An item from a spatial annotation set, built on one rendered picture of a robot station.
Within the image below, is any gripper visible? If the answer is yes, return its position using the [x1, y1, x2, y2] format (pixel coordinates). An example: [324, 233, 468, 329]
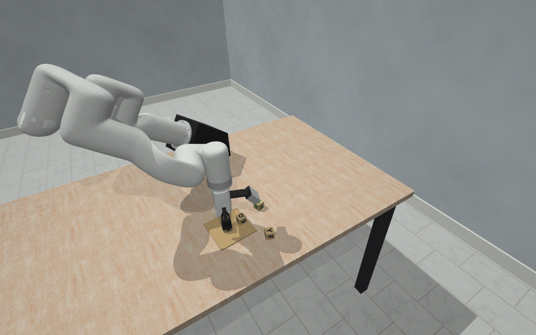
[209, 184, 232, 230]

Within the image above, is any tan square mat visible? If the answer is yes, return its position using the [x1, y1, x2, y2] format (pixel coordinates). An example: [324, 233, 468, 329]
[203, 208, 257, 251]

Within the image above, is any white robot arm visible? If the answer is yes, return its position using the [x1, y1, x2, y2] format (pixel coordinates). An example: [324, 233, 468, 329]
[17, 64, 232, 191]

